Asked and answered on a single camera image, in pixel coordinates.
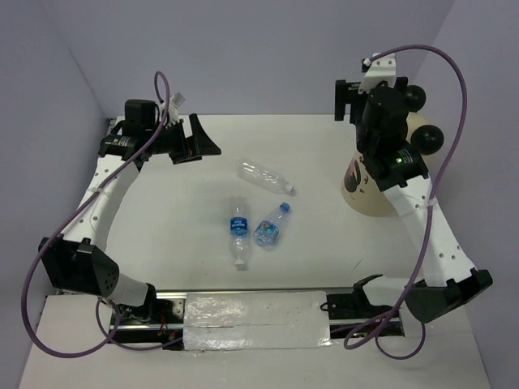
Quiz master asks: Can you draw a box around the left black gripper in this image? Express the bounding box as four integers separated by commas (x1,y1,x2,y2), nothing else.
148,114,223,166

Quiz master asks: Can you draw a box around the blue label crushed bottle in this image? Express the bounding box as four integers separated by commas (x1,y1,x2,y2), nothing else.
229,196,252,271

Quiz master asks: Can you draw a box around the small bottle blue cap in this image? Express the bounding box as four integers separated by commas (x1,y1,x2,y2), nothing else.
253,203,291,250

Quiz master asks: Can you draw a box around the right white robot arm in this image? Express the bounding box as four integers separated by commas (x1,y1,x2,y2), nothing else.
334,77,493,323

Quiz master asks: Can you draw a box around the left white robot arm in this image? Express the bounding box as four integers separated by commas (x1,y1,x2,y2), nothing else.
42,93,221,323

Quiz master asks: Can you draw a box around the beige cat bin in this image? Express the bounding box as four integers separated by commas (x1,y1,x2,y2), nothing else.
340,84,445,218

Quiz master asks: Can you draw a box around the clear bottle white cap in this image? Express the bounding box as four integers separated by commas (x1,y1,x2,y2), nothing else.
236,159,294,195

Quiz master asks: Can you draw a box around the silver foil base cover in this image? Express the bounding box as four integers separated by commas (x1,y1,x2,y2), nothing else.
182,291,332,351

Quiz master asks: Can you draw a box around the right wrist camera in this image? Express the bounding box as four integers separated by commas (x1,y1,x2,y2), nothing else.
358,53,397,93

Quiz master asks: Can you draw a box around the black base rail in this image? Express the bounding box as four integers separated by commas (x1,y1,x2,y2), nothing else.
109,288,387,351

